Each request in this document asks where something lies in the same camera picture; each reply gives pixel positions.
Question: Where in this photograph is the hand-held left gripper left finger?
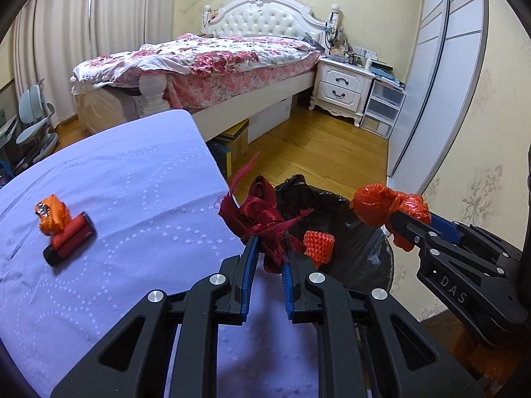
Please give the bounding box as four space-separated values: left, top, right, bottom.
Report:
50 232 262 398

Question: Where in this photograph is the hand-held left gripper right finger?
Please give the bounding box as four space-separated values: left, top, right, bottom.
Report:
281 232 486 398

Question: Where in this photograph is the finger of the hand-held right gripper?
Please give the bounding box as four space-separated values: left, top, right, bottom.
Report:
429 213 521 267
386 211 498 276

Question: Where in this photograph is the orange plastic bag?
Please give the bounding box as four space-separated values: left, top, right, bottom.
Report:
350 183 432 253

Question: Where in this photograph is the black trash bag bin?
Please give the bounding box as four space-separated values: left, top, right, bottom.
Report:
271 174 394 295

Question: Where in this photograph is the dark red ribbon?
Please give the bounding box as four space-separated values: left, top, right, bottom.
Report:
216 152 314 274

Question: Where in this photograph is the orange foam fruit net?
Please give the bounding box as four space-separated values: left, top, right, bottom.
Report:
303 231 335 268

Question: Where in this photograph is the clear plastic drawer unit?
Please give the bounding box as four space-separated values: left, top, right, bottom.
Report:
360 77 406 139

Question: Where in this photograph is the brown cardboard box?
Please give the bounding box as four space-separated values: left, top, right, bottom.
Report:
207 118 250 177

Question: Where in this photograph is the lilac mattress cover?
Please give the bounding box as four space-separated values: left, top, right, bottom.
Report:
0 110 324 398

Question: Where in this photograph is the white storage box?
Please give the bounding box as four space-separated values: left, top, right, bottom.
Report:
249 97 293 142

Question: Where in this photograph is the white sliding wardrobe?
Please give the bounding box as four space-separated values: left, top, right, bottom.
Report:
386 0 490 193

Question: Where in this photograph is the white nightstand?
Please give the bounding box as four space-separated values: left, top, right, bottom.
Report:
308 56 376 127

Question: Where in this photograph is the orange bottle with black cap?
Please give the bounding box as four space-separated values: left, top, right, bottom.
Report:
42 211 97 267

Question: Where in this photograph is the nightstand clutter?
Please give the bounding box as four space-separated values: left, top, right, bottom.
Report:
324 4 405 90

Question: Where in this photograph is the small orange snack wrapper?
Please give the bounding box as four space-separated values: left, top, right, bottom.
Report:
35 194 69 237

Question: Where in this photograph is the red floral quilt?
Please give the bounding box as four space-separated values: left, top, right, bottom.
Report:
70 32 324 110

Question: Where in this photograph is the white bed with tufted headboard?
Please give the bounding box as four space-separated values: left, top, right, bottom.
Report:
70 0 341 133

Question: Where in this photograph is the grey desk chair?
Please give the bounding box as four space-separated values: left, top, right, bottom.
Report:
23 83 59 162

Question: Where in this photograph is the teal desk chair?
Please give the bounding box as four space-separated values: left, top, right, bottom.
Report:
14 85 52 146

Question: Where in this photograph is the beige curtain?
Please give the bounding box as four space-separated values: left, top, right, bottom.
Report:
12 0 179 125

